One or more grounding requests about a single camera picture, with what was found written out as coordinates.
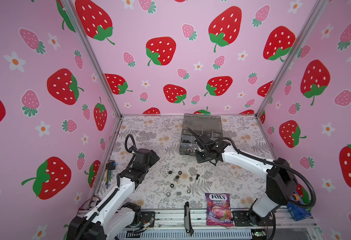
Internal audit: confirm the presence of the grey plastic organizer box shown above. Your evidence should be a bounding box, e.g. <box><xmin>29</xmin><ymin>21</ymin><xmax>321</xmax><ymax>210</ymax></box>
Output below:
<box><xmin>179</xmin><ymin>114</ymin><xmax>223</xmax><ymax>156</ymax></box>

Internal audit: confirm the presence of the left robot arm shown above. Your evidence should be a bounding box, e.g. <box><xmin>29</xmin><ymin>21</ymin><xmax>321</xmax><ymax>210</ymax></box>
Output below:
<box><xmin>67</xmin><ymin>149</ymin><xmax>160</xmax><ymax>240</ymax></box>

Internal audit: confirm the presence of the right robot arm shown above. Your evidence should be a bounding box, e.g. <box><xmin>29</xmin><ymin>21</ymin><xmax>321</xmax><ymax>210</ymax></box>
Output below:
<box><xmin>192</xmin><ymin>133</ymin><xmax>316</xmax><ymax>220</ymax></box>

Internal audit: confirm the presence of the black nuts cluster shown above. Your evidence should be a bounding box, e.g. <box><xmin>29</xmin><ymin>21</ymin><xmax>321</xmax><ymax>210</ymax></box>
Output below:
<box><xmin>168</xmin><ymin>171</ymin><xmax>182</xmax><ymax>182</ymax></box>

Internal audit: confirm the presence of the hex key set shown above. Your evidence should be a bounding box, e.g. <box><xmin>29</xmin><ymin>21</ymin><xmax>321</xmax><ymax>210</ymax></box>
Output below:
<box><xmin>106</xmin><ymin>161</ymin><xmax>116</xmax><ymax>189</ymax></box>

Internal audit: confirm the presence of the Fox's candy bag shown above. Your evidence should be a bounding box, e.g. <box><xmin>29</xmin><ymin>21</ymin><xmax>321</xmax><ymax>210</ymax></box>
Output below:
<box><xmin>205</xmin><ymin>193</ymin><xmax>234</xmax><ymax>227</ymax></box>

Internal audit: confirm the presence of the black utility knife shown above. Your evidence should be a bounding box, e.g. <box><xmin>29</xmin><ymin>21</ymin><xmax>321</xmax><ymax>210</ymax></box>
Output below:
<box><xmin>184</xmin><ymin>202</ymin><xmax>194</xmax><ymax>236</ymax></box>

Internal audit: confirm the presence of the blue tape dispenser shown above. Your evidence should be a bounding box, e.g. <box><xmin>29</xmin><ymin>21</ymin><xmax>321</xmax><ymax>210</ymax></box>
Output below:
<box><xmin>287</xmin><ymin>191</ymin><xmax>311</xmax><ymax>221</ymax></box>

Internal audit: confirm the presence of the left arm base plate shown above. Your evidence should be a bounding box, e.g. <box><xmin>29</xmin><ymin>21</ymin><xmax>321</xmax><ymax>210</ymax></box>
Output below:
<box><xmin>126</xmin><ymin>211</ymin><xmax>156</xmax><ymax>229</ymax></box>

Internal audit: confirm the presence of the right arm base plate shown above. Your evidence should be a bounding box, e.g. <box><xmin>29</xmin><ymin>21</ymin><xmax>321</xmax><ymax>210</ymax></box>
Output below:
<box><xmin>231</xmin><ymin>210</ymin><xmax>275</xmax><ymax>227</ymax></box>

